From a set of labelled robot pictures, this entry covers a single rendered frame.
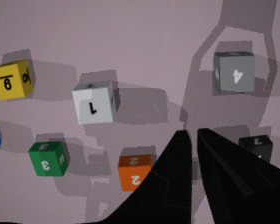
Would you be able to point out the black block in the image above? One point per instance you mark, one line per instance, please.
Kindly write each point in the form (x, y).
(260, 146)

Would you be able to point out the orange block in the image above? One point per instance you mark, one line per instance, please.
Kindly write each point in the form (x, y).
(133, 170)

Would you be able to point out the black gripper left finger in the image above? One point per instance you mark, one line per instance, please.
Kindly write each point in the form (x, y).
(165, 196)

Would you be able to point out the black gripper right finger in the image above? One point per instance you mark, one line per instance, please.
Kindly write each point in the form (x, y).
(241, 188)

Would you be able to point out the yellow block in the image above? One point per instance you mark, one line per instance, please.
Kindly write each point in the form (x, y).
(15, 80)

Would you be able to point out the green block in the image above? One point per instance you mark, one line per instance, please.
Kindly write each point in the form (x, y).
(48, 158)

